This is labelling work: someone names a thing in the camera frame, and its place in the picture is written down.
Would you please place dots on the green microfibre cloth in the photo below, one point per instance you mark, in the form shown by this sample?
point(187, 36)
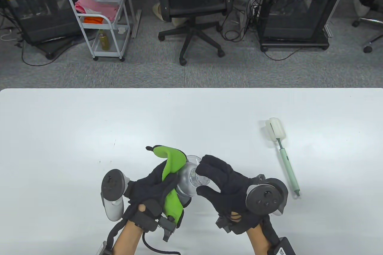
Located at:
point(173, 159)

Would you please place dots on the person's left forearm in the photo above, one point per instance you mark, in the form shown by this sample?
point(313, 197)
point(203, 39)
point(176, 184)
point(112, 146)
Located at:
point(128, 240)

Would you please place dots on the white sponge cup brush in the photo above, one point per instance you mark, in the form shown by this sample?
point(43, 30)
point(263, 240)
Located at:
point(288, 168)

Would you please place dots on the black equipment cabinet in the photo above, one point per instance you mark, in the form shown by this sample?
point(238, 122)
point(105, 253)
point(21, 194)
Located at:
point(296, 7)
point(36, 7)

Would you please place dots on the clear plastic shaker lid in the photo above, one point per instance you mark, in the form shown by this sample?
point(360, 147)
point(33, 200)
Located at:
point(187, 180)

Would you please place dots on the grey chair base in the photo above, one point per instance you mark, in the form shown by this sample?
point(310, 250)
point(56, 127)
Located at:
point(371, 21)

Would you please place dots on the person's right forearm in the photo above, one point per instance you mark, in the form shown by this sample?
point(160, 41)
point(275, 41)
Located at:
point(261, 243)

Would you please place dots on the person's left hand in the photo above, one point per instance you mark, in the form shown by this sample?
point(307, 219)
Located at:
point(149, 192)

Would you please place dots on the yellowish drink bottle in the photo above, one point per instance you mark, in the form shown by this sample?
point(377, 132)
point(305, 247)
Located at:
point(104, 41)

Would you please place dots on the grey black controller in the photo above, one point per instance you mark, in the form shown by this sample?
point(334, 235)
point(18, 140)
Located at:
point(113, 186)
point(264, 199)

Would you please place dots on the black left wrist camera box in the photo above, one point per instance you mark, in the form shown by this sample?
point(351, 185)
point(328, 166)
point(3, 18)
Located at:
point(104, 249)

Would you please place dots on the grey black left controller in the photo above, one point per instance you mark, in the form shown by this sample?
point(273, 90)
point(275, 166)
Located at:
point(113, 186)

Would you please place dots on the person's right hand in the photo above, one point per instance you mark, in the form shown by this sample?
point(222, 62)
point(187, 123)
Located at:
point(227, 195)

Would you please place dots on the orange folded item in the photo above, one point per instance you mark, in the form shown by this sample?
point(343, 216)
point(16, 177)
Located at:
point(92, 19)

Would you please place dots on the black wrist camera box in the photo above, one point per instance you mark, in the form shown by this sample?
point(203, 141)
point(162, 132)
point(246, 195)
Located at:
point(284, 249)
point(104, 249)

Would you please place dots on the aluminium frame post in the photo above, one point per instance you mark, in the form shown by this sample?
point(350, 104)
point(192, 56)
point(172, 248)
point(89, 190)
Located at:
point(134, 18)
point(338, 1)

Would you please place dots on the pink cloth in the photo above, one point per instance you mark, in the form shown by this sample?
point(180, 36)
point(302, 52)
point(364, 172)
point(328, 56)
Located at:
point(89, 5)

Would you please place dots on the white rolling cart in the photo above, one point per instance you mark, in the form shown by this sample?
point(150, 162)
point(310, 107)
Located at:
point(116, 42)

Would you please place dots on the beige slipper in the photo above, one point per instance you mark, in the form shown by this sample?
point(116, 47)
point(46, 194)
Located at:
point(157, 11)
point(179, 21)

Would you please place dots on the grey black right controller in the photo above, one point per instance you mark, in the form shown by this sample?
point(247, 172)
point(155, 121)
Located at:
point(264, 199)

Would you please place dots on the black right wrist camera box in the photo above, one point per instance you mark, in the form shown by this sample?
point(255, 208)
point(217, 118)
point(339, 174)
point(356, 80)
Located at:
point(284, 249)

